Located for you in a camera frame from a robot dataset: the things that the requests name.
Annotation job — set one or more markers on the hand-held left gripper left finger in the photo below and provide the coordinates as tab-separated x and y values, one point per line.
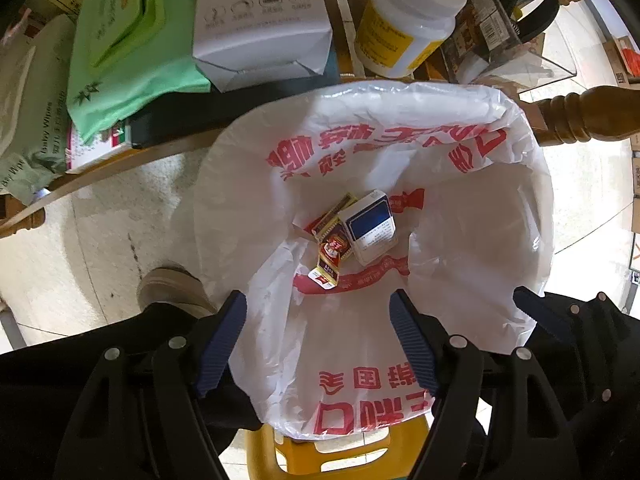
220	350

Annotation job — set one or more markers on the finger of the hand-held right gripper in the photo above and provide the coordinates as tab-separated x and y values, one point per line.
537	305

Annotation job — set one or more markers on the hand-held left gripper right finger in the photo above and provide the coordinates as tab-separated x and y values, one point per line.
415	350

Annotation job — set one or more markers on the white red-printed plastic trash bag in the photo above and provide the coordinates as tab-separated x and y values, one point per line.
475	240

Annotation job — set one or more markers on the person's beige shoe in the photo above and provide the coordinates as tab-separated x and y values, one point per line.
175	287

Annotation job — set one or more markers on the red gold small carton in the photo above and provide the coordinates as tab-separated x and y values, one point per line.
330	250

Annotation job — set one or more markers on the blue white small carton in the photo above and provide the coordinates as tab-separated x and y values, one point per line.
367	225

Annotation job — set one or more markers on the yellow plastic stool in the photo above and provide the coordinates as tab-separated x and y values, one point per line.
310	460

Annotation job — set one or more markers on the turned wooden leg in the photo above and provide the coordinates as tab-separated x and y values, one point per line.
590	115

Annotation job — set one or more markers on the wooden shelf board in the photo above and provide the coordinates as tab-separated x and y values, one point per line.
100	180

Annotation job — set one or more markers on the black flat case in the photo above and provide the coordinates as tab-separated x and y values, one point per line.
165	125

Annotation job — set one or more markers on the red white flat box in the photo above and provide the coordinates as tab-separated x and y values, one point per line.
90	152

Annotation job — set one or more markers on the clear acrylic container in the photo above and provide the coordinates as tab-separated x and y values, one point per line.
550	67

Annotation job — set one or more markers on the open cardboard box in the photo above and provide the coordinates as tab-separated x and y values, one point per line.
622	60

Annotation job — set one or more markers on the green wet wipes pack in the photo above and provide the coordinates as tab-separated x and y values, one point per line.
130	80

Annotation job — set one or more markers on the black spring clamp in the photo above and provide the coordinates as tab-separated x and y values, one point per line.
537	15

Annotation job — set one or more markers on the pale wet wipes pack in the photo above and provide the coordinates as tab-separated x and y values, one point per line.
35	110

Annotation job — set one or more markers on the white bottle yellow label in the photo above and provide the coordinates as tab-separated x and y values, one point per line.
400	25

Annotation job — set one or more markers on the white cardboard box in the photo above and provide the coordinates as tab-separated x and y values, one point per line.
260	35

